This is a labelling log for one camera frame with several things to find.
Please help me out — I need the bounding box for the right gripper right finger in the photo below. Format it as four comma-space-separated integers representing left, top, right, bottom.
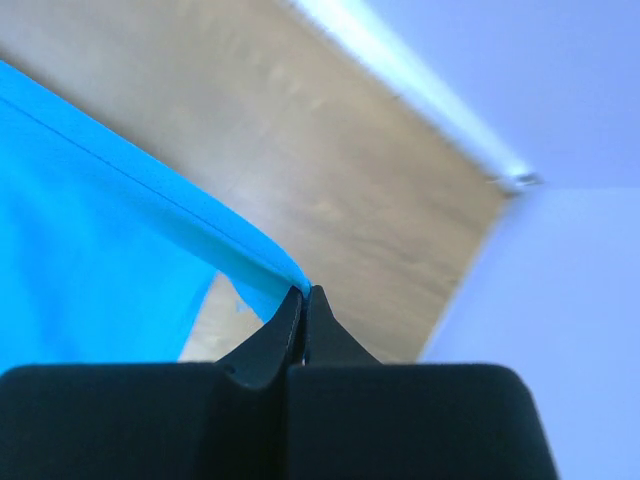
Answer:
287, 287, 557, 479

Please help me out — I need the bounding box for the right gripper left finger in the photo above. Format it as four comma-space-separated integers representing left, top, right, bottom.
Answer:
1, 290, 303, 479

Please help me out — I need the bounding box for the teal t shirt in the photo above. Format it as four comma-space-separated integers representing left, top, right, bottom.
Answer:
1, 64, 311, 370

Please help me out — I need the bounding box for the aluminium rail frame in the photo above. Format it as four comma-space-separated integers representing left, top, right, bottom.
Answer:
291, 1, 541, 194

